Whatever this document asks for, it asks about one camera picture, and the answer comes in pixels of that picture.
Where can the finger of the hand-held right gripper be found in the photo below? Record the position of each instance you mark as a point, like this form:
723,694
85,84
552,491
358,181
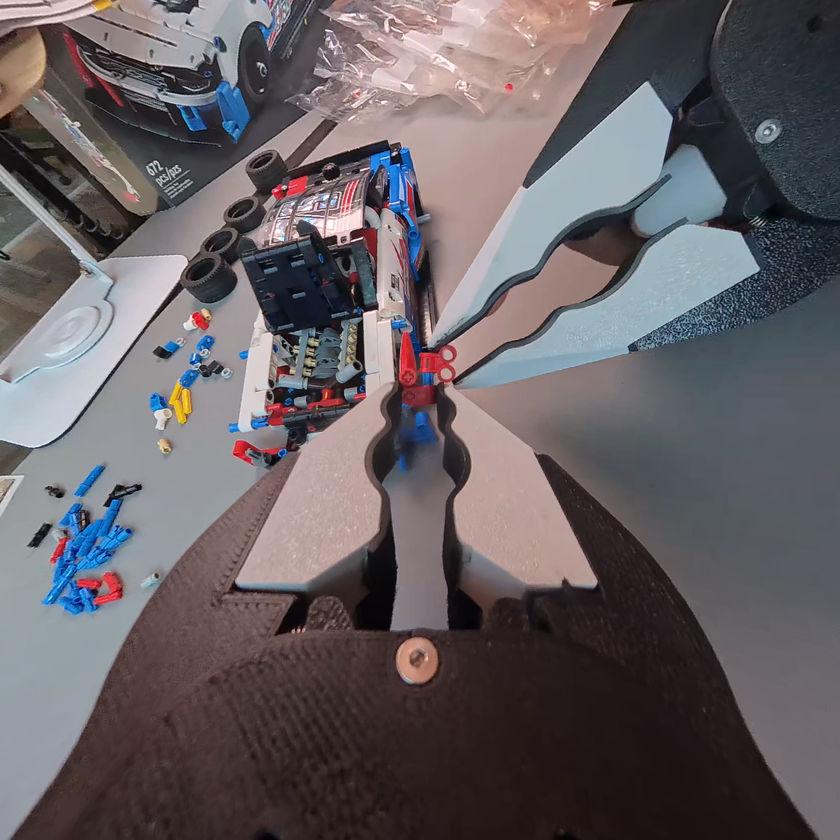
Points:
577,177
656,289

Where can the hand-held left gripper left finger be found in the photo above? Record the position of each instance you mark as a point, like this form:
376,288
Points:
308,525

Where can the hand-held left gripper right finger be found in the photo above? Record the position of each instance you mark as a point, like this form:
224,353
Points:
518,525

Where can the red brick connector piece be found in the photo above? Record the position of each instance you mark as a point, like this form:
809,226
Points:
430,374

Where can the toy brick race car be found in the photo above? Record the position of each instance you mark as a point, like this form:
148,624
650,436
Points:
308,282

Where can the yellow brick beam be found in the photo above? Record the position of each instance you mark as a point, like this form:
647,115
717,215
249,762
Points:
176,395
186,407

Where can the pile of clear plastic bags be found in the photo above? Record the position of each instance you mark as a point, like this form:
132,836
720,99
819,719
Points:
446,52

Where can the blue white connector piece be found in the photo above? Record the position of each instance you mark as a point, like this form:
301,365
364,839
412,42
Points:
159,410

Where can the scattered small connector pieces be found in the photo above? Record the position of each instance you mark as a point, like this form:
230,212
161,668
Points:
203,344

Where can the pile of blue pins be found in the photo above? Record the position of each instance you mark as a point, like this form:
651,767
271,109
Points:
85,551

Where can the black angled connector piece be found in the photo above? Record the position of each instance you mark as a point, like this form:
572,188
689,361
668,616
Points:
161,352

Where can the black rubber toy tire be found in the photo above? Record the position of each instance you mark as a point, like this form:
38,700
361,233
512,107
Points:
266,170
207,279
243,213
220,246

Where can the white book stand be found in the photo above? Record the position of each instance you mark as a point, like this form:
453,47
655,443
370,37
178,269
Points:
79,341

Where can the toy car set box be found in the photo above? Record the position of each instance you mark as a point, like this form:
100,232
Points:
164,79

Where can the instruction booklet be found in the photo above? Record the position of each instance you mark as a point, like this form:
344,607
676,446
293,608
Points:
46,13

